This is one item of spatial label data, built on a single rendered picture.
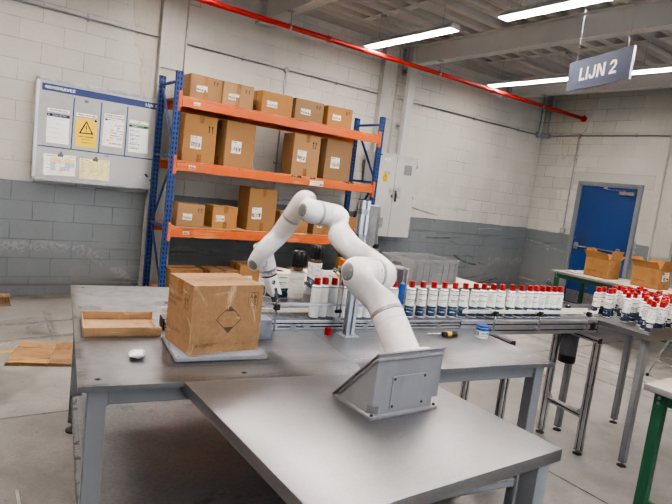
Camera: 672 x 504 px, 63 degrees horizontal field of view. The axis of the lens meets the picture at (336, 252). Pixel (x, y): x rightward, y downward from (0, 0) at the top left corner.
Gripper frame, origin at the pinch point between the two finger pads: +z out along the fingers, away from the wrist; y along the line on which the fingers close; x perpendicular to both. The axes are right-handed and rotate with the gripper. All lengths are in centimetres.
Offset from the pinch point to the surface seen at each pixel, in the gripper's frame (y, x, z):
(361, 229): -17, -45, -28
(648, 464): -91, -139, 110
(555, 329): -4, -174, 77
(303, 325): -5.5, -9.4, 13.2
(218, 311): -43, 35, -21
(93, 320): 10, 79, -17
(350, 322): -16.7, -29.5, 15.5
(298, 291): 23.8, -20.6, 6.0
